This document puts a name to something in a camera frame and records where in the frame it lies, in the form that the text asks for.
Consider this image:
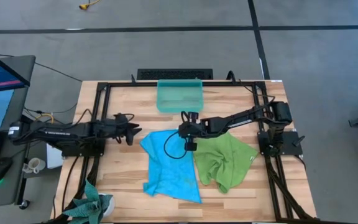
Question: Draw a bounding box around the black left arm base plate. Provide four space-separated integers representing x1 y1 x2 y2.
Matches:
61 136 107 158

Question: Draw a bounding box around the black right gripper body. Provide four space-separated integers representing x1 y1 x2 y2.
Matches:
178 119 205 140

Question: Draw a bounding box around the thin black floor cable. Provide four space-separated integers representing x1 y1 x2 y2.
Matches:
0 53 83 83

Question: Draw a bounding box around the teal leafy plant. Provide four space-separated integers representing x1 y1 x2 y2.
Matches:
62 179 114 224

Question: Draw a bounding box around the yellow cable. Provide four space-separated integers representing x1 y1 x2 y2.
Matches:
35 113 55 130

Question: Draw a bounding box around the white plant pot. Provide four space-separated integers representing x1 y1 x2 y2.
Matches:
99 192 116 218

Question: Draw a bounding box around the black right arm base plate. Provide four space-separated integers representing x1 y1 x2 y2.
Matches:
257 130 303 156

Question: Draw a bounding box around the teal plastic basket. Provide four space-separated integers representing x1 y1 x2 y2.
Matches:
156 78 204 113

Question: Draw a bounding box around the grey framed computer screen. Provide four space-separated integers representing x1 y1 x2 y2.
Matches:
0 55 37 135

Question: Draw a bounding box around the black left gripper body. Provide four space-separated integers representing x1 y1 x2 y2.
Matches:
112 113 133 144

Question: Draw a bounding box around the white mug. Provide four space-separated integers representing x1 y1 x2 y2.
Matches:
22 157 46 174

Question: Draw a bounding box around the black computer mouse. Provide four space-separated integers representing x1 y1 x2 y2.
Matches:
0 157 14 185

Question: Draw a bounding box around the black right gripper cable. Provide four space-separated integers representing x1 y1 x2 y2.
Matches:
163 130 188 160

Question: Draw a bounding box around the grey desk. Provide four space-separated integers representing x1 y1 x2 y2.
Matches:
0 129 32 208

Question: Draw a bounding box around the white box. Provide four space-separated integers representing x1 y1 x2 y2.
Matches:
46 143 64 169

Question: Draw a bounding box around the yellow cable plug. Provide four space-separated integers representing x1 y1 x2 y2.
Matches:
78 0 101 11

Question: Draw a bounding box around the black floor vent grille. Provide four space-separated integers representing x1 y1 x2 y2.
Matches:
136 68 214 81

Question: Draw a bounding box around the green microfiber towel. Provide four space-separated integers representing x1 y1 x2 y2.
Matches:
193 130 259 194

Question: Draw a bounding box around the blue microfiber towel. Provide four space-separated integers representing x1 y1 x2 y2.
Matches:
140 129 203 205

